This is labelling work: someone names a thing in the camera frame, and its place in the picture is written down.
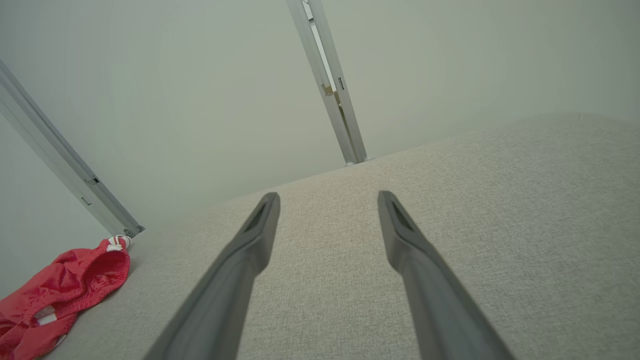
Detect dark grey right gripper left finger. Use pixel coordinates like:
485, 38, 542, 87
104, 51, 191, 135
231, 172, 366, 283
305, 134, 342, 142
144, 192, 281, 360

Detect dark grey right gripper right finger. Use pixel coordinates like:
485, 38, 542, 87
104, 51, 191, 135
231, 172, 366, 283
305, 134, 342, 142
378, 190, 516, 360

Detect red shorts with white stripes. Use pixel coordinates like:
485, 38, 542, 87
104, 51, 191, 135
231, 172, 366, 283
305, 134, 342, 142
0, 235, 132, 360

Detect grey metal frame post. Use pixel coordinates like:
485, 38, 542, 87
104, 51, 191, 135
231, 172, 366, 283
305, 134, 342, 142
0, 60, 146, 238

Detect grey wall bracket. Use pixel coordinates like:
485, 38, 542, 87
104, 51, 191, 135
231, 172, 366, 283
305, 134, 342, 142
286, 0, 375, 167

